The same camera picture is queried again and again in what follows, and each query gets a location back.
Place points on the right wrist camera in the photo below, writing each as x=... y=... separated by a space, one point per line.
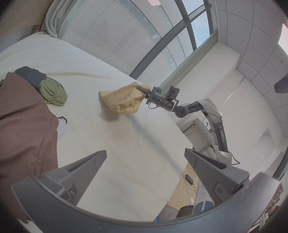
x=174 y=91

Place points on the bed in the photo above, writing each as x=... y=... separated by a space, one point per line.
x=110 y=142

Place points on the black power adapter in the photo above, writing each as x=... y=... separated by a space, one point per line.
x=189 y=179

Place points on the grey-green curtain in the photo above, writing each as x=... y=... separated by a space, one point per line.
x=61 y=13

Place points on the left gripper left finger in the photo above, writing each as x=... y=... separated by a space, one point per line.
x=81 y=176

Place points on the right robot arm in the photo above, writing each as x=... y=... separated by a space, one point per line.
x=210 y=108

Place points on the brown garment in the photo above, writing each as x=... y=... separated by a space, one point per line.
x=18 y=130

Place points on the window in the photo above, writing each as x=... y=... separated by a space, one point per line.
x=110 y=20

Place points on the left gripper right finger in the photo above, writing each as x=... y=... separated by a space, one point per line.
x=214 y=178

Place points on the green garment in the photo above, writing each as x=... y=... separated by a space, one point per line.
x=53 y=92

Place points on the tan shorts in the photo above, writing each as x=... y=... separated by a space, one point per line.
x=124 y=98

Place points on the black garment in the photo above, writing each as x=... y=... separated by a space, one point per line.
x=30 y=75

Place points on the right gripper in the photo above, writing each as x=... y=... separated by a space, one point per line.
x=157 y=97

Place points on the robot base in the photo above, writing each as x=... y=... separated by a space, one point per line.
x=197 y=135

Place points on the white garment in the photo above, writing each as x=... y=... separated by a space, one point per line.
x=62 y=130

